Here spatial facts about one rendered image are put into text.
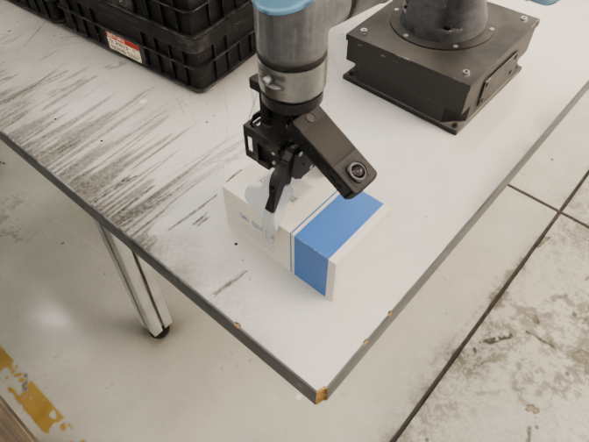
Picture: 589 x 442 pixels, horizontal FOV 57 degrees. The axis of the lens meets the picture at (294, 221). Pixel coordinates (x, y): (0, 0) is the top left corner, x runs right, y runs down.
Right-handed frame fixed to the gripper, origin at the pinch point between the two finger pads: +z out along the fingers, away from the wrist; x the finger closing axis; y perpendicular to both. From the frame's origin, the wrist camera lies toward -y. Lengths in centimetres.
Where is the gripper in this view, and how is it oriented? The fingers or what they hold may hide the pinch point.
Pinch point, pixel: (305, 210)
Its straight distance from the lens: 75.4
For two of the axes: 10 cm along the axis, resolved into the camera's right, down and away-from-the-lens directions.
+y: -7.6, -5.0, 4.1
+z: 0.1, 6.3, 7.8
